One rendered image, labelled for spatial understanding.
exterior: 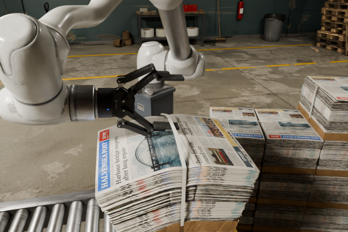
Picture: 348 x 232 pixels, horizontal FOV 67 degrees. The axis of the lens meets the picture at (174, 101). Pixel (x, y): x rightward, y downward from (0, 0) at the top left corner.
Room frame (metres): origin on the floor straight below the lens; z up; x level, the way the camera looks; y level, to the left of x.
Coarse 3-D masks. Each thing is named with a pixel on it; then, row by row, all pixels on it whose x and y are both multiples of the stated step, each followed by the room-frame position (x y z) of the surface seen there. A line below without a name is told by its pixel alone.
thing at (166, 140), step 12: (156, 120) 0.74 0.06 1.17; (156, 132) 0.66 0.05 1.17; (168, 132) 0.66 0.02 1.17; (180, 132) 0.66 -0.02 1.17; (168, 144) 0.60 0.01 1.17; (168, 156) 0.54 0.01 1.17; (192, 156) 0.54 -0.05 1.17; (168, 168) 0.50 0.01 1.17; (180, 168) 0.50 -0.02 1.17; (192, 168) 0.51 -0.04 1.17; (168, 180) 0.49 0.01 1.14; (180, 180) 0.50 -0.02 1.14; (192, 180) 0.51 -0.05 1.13; (180, 192) 0.50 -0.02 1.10; (192, 192) 0.51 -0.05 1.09; (180, 204) 0.51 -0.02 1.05; (192, 204) 0.51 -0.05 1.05; (180, 216) 0.50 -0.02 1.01
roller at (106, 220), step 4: (104, 212) 0.73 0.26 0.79; (104, 216) 0.71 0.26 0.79; (108, 216) 0.70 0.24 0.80; (104, 220) 0.69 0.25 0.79; (108, 220) 0.68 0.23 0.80; (104, 224) 0.67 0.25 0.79; (108, 224) 0.66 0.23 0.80; (112, 224) 0.66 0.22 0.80; (104, 228) 0.65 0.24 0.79; (108, 228) 0.64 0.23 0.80; (112, 228) 0.65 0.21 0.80
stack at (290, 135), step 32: (256, 128) 1.28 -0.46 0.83; (288, 128) 1.28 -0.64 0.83; (256, 160) 1.18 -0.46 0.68; (288, 160) 1.17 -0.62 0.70; (320, 160) 1.16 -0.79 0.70; (256, 192) 1.18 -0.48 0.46; (288, 192) 1.17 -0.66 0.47; (320, 192) 1.14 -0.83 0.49; (256, 224) 1.17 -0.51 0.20; (288, 224) 1.16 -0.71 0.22; (320, 224) 1.14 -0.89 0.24
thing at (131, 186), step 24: (120, 144) 0.62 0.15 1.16; (144, 144) 0.61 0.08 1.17; (96, 168) 0.54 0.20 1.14; (120, 168) 0.52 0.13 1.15; (144, 168) 0.51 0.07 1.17; (96, 192) 0.46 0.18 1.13; (120, 192) 0.46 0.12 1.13; (144, 192) 0.48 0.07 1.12; (168, 192) 0.49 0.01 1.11; (120, 216) 0.47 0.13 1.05; (144, 216) 0.48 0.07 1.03; (168, 216) 0.50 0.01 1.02
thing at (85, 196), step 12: (72, 192) 0.82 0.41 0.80; (84, 192) 0.82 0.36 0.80; (0, 204) 0.75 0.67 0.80; (12, 204) 0.75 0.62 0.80; (24, 204) 0.75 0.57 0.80; (36, 204) 0.75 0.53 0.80; (48, 204) 0.75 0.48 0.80; (84, 204) 0.78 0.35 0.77; (12, 216) 0.72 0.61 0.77; (48, 216) 0.75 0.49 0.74; (84, 216) 0.78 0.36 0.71
